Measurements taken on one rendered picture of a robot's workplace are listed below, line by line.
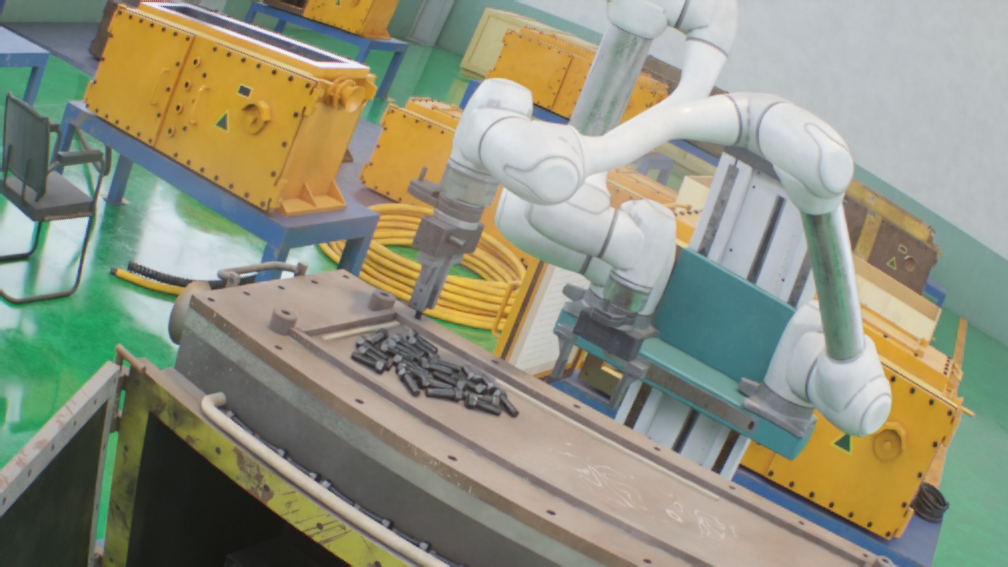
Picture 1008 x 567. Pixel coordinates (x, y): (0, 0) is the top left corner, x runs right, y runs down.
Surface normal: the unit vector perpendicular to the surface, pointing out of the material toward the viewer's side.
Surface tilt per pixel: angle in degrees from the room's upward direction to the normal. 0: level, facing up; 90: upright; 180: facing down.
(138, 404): 90
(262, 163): 90
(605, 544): 0
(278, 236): 90
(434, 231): 90
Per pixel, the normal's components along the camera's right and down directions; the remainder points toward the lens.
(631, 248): -0.14, 0.23
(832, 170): 0.37, 0.33
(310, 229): 0.84, 0.44
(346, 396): 0.36, -0.89
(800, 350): -0.77, -0.25
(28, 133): -0.48, 0.37
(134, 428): -0.45, 0.10
